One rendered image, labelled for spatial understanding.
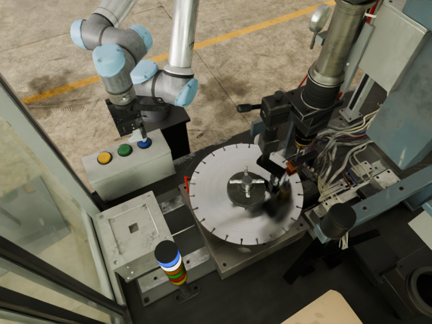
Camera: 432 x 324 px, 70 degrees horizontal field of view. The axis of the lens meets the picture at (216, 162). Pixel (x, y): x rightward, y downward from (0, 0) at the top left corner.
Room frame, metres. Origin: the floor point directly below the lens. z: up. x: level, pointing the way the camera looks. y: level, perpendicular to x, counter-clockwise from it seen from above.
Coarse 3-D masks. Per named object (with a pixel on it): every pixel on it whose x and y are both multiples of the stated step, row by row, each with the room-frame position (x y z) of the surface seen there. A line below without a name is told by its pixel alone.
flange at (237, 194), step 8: (232, 176) 0.46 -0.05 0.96; (240, 176) 0.46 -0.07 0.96; (256, 176) 0.46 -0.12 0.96; (232, 184) 0.43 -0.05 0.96; (240, 184) 0.42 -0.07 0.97; (256, 184) 0.43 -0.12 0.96; (264, 184) 0.43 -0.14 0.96; (232, 192) 0.41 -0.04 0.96; (240, 192) 0.41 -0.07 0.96; (256, 192) 0.41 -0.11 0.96; (264, 192) 0.41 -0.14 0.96; (232, 200) 0.39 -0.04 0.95; (240, 200) 0.38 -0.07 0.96; (248, 200) 0.38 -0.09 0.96; (256, 200) 0.38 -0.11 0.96
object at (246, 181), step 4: (244, 168) 0.46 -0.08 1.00; (244, 172) 0.45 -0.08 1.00; (244, 176) 0.43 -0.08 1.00; (248, 176) 0.43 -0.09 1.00; (232, 180) 0.43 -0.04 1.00; (236, 180) 0.43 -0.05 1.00; (240, 180) 0.43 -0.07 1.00; (244, 180) 0.42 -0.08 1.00; (248, 180) 0.42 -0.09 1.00; (252, 180) 0.42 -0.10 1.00; (256, 180) 0.42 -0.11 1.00; (260, 180) 0.42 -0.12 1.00; (244, 184) 0.41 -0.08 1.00; (248, 184) 0.41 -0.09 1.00; (244, 188) 0.41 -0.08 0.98; (248, 188) 0.40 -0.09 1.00; (248, 192) 0.39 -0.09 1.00; (248, 196) 0.38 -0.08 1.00
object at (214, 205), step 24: (240, 144) 0.59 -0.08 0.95; (216, 168) 0.50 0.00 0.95; (240, 168) 0.49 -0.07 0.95; (288, 168) 0.49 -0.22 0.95; (192, 192) 0.42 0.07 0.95; (216, 192) 0.42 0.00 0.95; (288, 192) 0.41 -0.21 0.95; (216, 216) 0.34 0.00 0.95; (240, 216) 0.34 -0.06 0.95; (264, 216) 0.34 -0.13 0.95; (288, 216) 0.34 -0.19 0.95; (240, 240) 0.27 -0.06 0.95; (264, 240) 0.27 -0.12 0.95
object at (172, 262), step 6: (168, 240) 0.20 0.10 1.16; (156, 246) 0.19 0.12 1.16; (162, 246) 0.19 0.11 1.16; (168, 246) 0.19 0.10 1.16; (174, 246) 0.19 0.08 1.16; (156, 252) 0.18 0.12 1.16; (162, 252) 0.18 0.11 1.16; (168, 252) 0.18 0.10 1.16; (174, 252) 0.18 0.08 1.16; (156, 258) 0.17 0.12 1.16; (162, 258) 0.17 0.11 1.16; (168, 258) 0.17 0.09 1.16; (174, 258) 0.17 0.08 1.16; (162, 264) 0.16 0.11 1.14; (168, 264) 0.16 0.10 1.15; (174, 264) 0.17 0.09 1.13
